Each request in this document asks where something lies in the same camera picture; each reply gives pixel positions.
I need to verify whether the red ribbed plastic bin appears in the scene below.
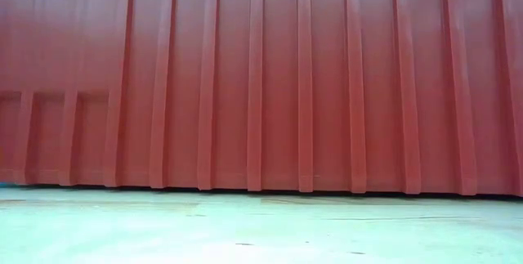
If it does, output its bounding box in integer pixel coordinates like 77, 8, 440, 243
0, 0, 523, 198

